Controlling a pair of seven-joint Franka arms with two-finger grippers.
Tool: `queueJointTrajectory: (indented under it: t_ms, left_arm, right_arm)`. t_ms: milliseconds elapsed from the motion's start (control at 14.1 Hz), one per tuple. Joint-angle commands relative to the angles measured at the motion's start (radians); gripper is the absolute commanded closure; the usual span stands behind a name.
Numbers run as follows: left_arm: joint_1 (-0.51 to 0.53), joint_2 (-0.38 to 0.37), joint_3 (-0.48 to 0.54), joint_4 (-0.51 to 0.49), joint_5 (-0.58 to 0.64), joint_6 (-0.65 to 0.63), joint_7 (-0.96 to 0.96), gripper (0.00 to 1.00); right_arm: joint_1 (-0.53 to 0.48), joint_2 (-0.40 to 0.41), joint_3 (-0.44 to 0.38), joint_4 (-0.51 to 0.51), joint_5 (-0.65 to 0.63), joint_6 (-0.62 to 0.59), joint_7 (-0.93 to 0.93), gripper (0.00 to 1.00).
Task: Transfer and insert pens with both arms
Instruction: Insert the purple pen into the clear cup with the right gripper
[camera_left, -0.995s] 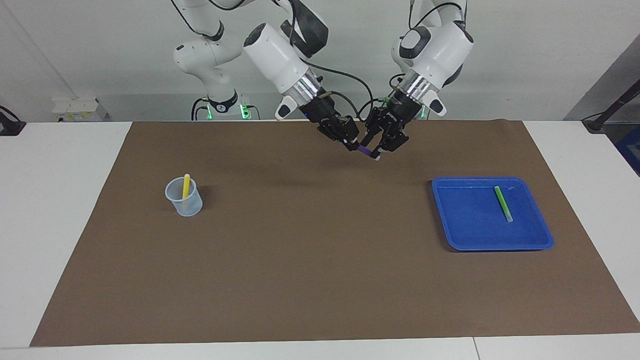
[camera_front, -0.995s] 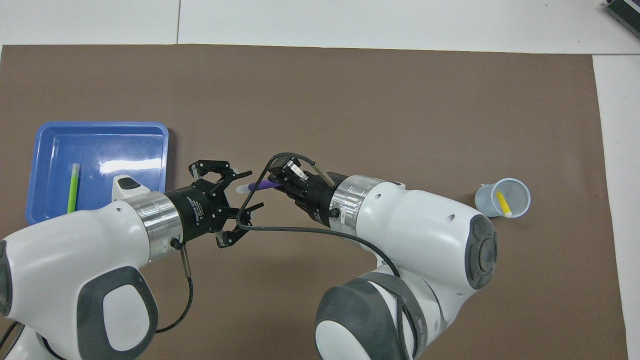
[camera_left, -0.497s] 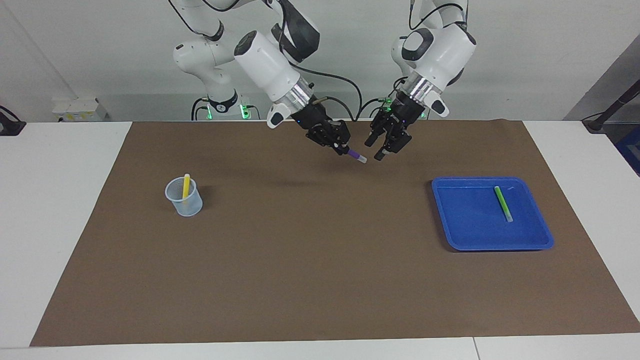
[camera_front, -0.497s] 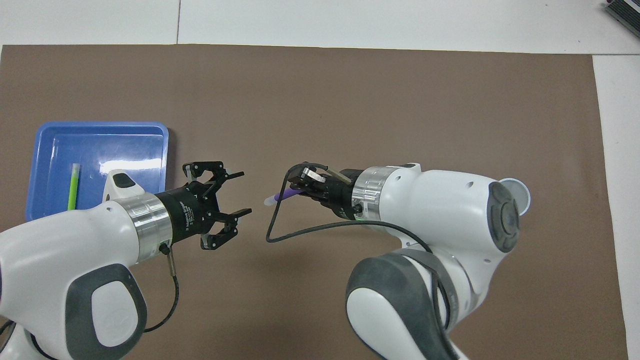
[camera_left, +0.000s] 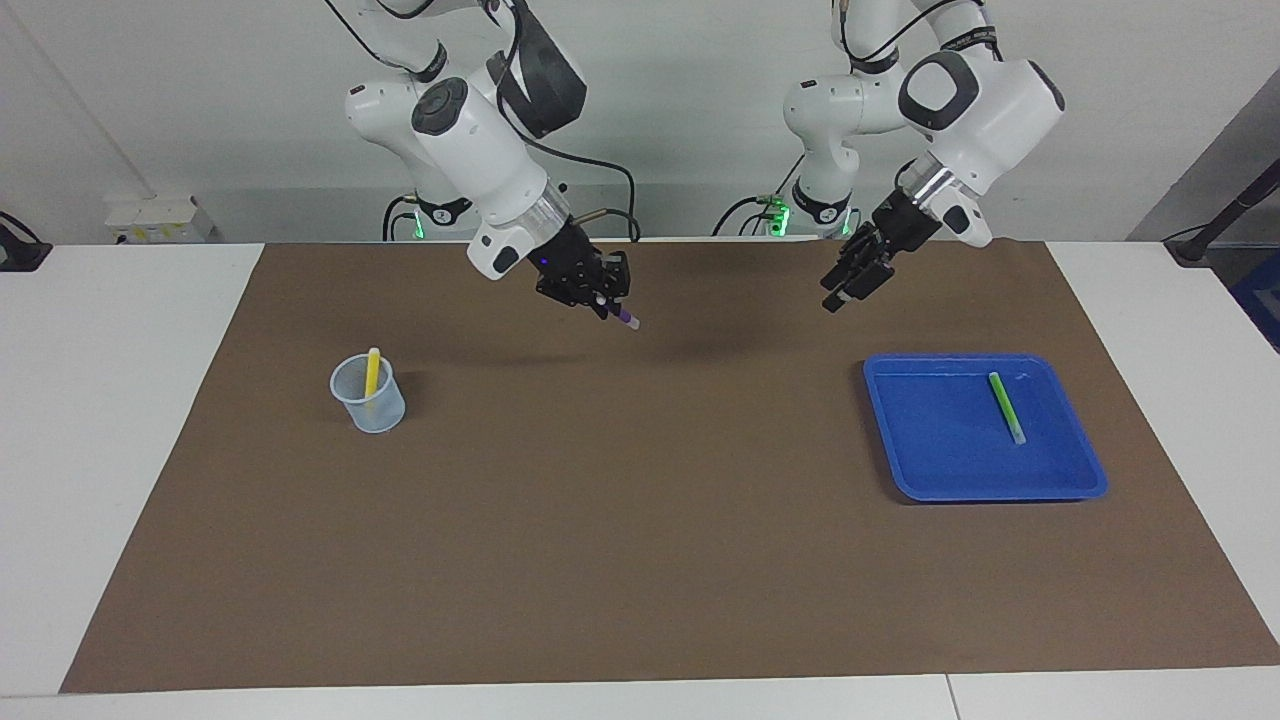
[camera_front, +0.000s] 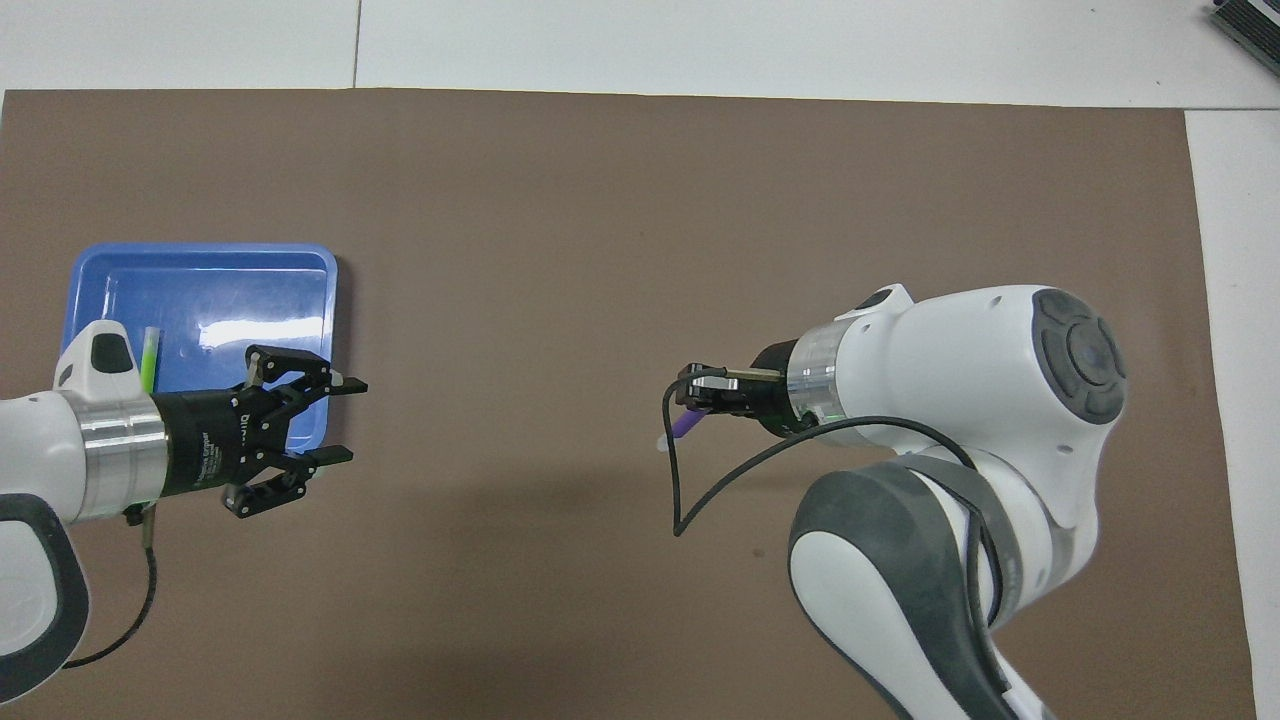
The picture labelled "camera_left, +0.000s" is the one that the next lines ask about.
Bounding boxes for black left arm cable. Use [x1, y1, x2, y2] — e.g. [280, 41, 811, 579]
[838, 0, 966, 61]

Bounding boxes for brown table mat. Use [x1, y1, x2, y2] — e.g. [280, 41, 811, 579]
[58, 238, 1280, 695]

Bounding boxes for green pen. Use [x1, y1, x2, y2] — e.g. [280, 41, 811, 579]
[988, 371, 1028, 446]

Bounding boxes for black stand pole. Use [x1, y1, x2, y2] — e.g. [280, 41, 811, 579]
[1162, 155, 1280, 269]

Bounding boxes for blue crate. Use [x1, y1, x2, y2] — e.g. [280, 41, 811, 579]
[1228, 250, 1280, 353]

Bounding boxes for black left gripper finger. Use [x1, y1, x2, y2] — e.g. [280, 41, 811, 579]
[820, 228, 871, 313]
[845, 255, 896, 304]

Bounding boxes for translucent plastic cup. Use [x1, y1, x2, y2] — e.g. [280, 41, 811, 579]
[330, 353, 407, 435]

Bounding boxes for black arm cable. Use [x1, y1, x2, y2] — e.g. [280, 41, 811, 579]
[838, 0, 966, 61]
[495, 0, 641, 243]

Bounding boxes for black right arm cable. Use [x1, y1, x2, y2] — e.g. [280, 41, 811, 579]
[495, 0, 641, 243]

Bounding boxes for black base cable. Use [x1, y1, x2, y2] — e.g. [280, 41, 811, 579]
[712, 148, 806, 239]
[382, 193, 423, 241]

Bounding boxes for white power strip box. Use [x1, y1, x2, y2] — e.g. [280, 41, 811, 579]
[104, 195, 213, 245]

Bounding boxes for black clamp bracket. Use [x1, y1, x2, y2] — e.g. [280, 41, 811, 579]
[0, 210, 53, 273]

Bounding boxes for blue plastic tray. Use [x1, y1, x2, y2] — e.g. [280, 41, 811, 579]
[862, 352, 1109, 503]

